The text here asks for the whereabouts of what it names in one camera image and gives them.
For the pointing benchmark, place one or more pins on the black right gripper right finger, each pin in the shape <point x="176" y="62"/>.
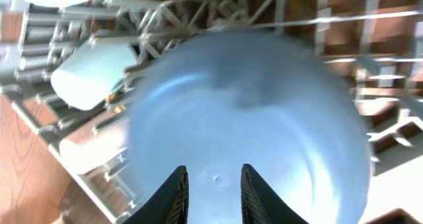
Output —
<point x="260" y="204"/>

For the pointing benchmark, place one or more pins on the wooden chopstick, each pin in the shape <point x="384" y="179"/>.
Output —
<point x="115" y="103"/>

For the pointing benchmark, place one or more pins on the pink cup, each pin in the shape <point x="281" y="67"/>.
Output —
<point x="86" y="149"/>

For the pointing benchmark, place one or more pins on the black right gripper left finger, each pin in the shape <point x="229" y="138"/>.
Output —
<point x="169" y="204"/>

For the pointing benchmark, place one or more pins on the grey dishwasher rack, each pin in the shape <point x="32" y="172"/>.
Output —
<point x="155" y="27"/>

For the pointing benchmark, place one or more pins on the light blue cup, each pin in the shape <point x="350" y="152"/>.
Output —
<point x="92" y="73"/>

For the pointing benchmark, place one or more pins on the dark blue plate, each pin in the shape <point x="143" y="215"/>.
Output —
<point x="222" y="100"/>

